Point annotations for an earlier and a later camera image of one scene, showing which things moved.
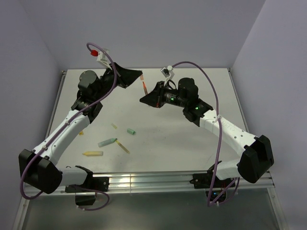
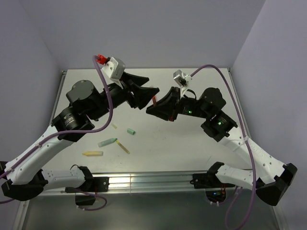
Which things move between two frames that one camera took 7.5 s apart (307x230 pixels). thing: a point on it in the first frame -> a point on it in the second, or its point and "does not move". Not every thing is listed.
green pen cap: [132, 132] does not move
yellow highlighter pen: [93, 153] does not move
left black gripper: [126, 77] -> [142, 95]
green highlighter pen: [107, 142] does not move
